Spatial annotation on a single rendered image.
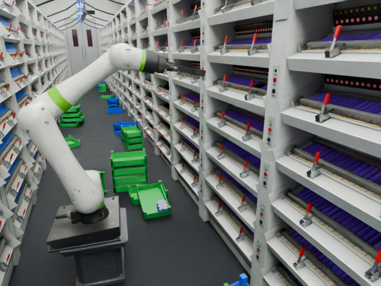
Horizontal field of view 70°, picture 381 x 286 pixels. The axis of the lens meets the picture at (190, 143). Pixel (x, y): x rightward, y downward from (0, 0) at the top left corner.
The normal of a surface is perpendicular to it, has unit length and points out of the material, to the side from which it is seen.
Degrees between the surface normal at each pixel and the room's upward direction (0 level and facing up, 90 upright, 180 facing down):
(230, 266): 0
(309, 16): 90
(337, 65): 110
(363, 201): 20
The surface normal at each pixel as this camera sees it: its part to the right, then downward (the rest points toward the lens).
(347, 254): -0.33, -0.85
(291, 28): 0.36, 0.30
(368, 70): -0.88, 0.44
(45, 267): 0.00, -0.95
